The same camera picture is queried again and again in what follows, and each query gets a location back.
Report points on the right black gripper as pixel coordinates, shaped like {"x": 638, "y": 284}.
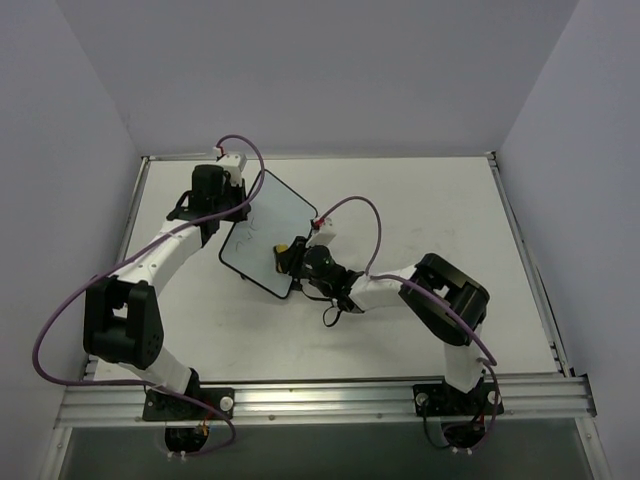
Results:
{"x": 292, "y": 259}

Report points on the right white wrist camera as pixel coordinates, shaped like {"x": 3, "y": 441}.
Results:
{"x": 322, "y": 232}

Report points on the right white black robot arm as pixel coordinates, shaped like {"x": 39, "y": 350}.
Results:
{"x": 450, "y": 304}

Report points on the aluminium rail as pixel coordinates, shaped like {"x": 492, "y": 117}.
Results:
{"x": 532, "y": 273}
{"x": 520, "y": 397}

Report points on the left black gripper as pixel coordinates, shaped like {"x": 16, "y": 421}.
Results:
{"x": 236, "y": 201}

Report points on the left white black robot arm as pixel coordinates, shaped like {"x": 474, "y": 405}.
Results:
{"x": 122, "y": 321}

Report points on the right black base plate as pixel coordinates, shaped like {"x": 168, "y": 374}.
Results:
{"x": 442, "y": 400}

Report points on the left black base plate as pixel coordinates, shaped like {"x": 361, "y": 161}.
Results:
{"x": 162, "y": 407}

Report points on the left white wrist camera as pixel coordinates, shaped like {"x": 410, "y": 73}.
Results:
{"x": 233, "y": 163}

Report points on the aluminium right side rail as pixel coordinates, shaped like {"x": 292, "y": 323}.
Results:
{"x": 532, "y": 273}

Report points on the aluminium front rail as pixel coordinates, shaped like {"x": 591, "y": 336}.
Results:
{"x": 520, "y": 397}

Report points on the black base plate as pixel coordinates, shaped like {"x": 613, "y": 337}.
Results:
{"x": 442, "y": 400}
{"x": 162, "y": 407}

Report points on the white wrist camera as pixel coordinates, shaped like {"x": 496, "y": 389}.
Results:
{"x": 322, "y": 232}
{"x": 233, "y": 163}

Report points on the yellow whiteboard eraser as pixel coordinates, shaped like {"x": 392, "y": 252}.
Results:
{"x": 282, "y": 258}

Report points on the small black-framed whiteboard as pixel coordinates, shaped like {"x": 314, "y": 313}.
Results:
{"x": 277, "y": 216}

